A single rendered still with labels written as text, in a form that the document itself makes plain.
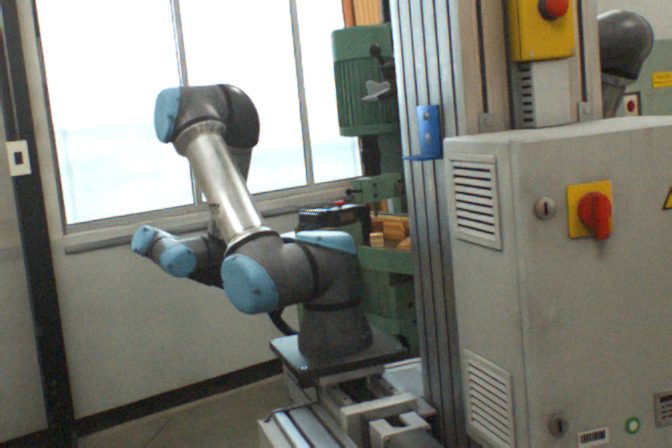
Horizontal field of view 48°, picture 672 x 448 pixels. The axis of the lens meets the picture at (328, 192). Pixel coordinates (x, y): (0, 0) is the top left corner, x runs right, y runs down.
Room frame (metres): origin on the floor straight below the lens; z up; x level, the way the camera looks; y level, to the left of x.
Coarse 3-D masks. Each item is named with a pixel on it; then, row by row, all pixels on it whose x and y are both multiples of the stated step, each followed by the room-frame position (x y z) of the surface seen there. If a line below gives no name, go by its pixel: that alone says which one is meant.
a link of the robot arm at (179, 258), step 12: (156, 240) 1.81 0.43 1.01; (168, 240) 1.79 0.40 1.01; (180, 240) 1.79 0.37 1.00; (192, 240) 1.80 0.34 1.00; (156, 252) 1.78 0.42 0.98; (168, 252) 1.74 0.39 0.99; (180, 252) 1.73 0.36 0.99; (192, 252) 1.75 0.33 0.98; (204, 252) 1.79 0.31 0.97; (156, 264) 1.80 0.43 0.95; (168, 264) 1.72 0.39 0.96; (180, 264) 1.73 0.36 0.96; (192, 264) 1.75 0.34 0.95; (204, 264) 1.80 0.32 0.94; (180, 276) 1.74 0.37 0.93
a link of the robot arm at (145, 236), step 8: (136, 232) 1.85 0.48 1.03; (144, 232) 1.82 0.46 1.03; (152, 232) 1.83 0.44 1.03; (160, 232) 1.85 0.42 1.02; (136, 240) 1.83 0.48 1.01; (144, 240) 1.81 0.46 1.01; (152, 240) 1.81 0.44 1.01; (136, 248) 1.82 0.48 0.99; (144, 248) 1.81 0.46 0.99; (144, 256) 1.83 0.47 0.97
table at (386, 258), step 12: (384, 240) 2.09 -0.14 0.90; (396, 240) 2.07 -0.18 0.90; (360, 252) 2.04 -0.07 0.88; (372, 252) 2.00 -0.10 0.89; (384, 252) 1.96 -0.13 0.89; (396, 252) 1.93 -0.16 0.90; (408, 252) 1.90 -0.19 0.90; (360, 264) 2.04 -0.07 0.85; (372, 264) 2.00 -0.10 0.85; (384, 264) 1.97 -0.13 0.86; (396, 264) 1.93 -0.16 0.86; (408, 264) 1.90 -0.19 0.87
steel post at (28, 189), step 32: (0, 0) 2.89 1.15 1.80; (0, 32) 2.90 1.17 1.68; (0, 64) 2.89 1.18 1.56; (0, 96) 2.93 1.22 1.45; (32, 128) 2.93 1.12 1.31; (32, 160) 2.92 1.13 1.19; (32, 192) 2.91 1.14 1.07; (32, 224) 2.90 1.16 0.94; (32, 256) 2.90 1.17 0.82; (32, 288) 2.89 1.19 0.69; (64, 352) 2.93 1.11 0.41; (64, 384) 2.92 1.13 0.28; (64, 416) 2.91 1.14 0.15
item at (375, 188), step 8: (376, 176) 2.22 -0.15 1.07; (384, 176) 2.20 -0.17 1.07; (392, 176) 2.22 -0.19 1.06; (400, 176) 2.24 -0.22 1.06; (360, 184) 2.19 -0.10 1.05; (368, 184) 2.16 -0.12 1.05; (376, 184) 2.17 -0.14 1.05; (384, 184) 2.20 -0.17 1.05; (392, 184) 2.22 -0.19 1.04; (368, 192) 2.16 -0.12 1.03; (376, 192) 2.18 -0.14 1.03; (384, 192) 2.20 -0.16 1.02; (392, 192) 2.22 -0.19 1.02; (360, 200) 2.19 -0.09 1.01; (368, 200) 2.17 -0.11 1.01; (376, 200) 2.17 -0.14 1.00
